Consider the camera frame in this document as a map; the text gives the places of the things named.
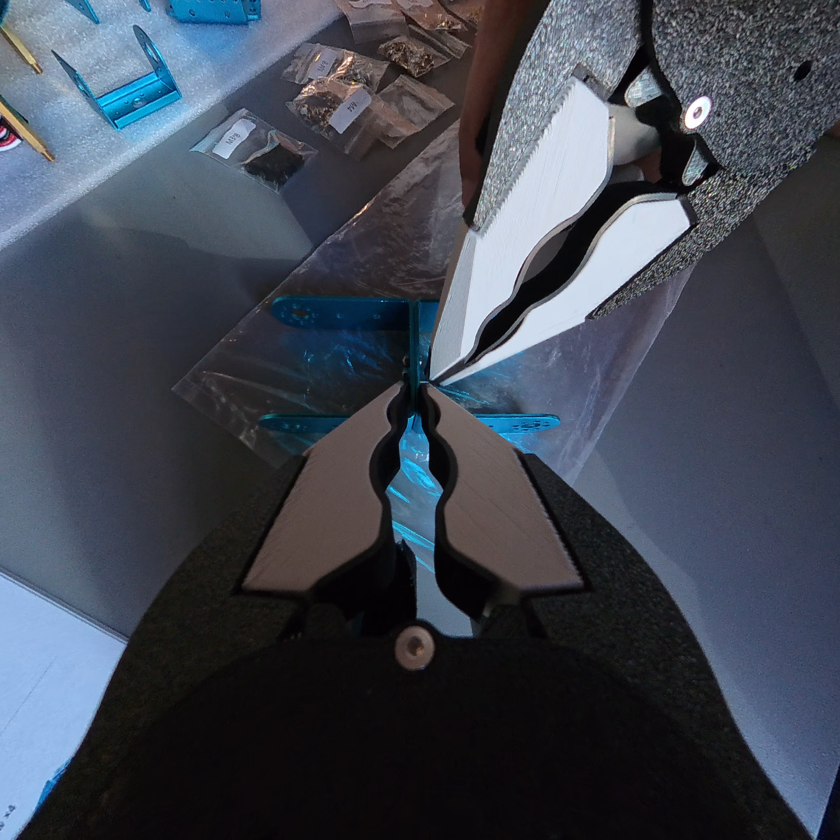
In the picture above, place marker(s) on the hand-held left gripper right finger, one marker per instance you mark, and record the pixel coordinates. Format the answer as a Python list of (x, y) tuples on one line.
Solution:
[(512, 518)]

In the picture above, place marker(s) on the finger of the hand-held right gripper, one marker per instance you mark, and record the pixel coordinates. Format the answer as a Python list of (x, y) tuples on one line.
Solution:
[(636, 243), (544, 177)]

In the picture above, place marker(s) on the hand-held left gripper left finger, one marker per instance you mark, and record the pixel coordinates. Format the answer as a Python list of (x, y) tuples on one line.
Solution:
[(321, 518)]

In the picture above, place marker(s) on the blue H-shaped metal bracket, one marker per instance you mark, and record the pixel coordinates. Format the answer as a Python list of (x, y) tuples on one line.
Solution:
[(341, 313)]

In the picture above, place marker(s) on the person's right forearm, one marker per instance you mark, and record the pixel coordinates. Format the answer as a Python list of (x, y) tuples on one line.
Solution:
[(482, 98)]

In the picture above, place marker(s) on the clear plastic bag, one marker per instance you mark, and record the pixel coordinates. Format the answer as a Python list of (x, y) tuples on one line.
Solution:
[(394, 216)]

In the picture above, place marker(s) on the group of small zip bags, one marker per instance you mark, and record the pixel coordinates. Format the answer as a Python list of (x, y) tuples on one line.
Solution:
[(354, 111)]

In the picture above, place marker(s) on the white instruction booklet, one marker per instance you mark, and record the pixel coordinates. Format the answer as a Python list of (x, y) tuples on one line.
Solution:
[(39, 656)]

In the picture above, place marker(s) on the white foam sheet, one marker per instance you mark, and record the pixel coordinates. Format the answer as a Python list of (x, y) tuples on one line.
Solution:
[(65, 164)]

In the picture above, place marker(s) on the blue round base with servo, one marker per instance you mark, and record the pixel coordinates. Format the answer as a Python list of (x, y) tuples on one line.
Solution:
[(29, 134)]

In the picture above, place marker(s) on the blue perforated U bracket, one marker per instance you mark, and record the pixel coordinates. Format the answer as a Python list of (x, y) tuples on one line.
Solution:
[(210, 10)]

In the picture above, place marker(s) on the blue long U bracket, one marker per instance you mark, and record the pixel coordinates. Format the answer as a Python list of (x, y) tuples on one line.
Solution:
[(138, 105)]

